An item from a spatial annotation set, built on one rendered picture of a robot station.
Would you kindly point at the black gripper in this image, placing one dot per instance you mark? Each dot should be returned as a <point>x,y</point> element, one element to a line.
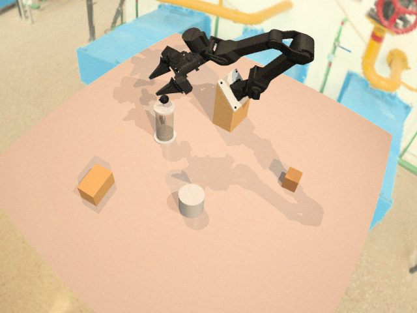
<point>181,83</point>

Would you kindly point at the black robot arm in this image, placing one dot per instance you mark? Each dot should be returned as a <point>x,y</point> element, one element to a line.
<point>301,52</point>

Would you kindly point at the white french press with black knob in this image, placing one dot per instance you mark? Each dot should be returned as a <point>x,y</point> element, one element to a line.
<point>164,115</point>

